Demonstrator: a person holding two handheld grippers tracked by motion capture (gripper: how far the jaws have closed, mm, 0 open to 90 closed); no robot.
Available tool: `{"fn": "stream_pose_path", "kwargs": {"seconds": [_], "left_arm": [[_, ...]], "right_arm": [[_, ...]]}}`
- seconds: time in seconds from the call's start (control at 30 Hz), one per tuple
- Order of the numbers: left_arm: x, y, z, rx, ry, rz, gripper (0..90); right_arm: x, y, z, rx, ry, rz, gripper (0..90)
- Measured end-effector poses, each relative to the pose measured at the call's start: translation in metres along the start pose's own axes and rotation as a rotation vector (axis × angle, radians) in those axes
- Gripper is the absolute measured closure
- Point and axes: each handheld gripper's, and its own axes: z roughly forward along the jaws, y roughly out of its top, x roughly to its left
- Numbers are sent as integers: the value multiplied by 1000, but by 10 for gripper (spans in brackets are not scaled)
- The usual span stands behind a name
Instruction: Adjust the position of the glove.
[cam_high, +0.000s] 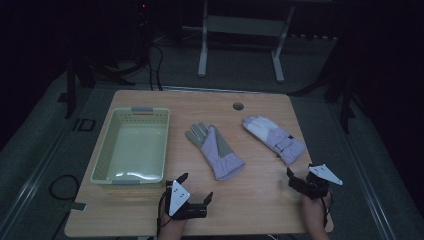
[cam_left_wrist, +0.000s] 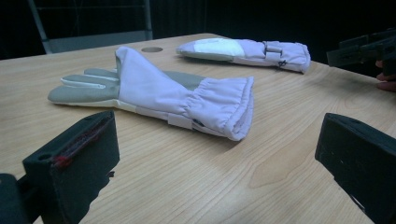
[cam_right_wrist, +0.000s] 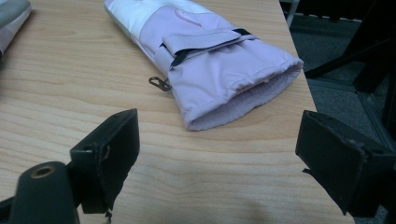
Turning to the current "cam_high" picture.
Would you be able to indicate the person's left hand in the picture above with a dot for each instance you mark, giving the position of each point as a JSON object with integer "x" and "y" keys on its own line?
{"x": 175, "y": 226}

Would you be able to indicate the black tripod stand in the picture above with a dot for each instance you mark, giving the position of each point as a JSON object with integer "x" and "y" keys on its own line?
{"x": 70, "y": 93}

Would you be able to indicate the lavender glove with grey palm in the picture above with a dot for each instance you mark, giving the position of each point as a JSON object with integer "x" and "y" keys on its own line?
{"x": 216, "y": 153}

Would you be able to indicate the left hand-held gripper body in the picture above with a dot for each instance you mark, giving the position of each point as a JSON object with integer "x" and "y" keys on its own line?
{"x": 178, "y": 200}

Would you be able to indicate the person's right hand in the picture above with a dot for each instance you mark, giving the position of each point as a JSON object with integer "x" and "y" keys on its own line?
{"x": 313, "y": 211}

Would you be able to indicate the white metal stand frame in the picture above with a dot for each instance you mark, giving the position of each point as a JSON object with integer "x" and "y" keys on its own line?
{"x": 243, "y": 26}

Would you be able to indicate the pale green plastic basket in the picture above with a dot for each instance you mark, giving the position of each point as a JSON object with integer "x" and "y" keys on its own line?
{"x": 136, "y": 150}

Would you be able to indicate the black rectangular floor bracket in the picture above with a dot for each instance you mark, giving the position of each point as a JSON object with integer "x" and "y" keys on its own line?
{"x": 87, "y": 119}

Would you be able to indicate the round grey table grommet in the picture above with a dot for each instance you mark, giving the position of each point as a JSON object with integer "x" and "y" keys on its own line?
{"x": 238, "y": 106}

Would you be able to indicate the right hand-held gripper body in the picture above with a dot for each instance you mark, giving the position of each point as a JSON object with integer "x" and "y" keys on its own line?
{"x": 321, "y": 173}

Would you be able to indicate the black stand with legs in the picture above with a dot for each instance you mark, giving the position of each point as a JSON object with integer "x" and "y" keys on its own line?
{"x": 345, "y": 100}

